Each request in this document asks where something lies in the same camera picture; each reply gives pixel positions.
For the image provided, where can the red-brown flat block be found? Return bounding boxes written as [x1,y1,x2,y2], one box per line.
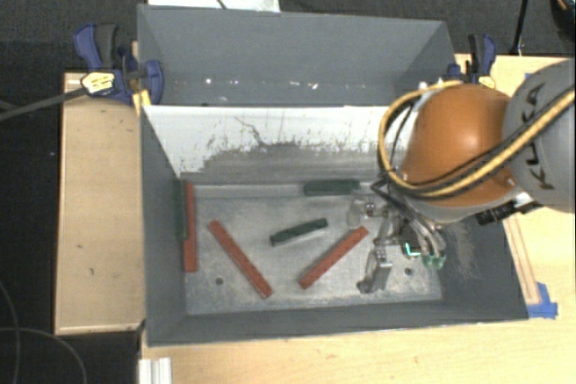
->
[297,225,371,290]
[206,219,275,300]
[181,181,200,273]

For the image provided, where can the grey metal bin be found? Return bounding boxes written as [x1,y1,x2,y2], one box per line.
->
[135,3,530,348]

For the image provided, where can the dark green flat block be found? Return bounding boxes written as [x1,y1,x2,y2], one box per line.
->
[302,178,362,197]
[172,179,189,243]
[268,217,329,247]

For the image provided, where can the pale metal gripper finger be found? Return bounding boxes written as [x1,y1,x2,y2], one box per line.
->
[346,198,378,228]
[356,248,394,295]

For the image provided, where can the pale wood flat board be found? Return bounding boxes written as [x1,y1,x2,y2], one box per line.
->
[54,71,148,336]

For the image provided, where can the black cylinder on white bracket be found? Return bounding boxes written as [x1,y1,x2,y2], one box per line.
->
[474,192,543,227]

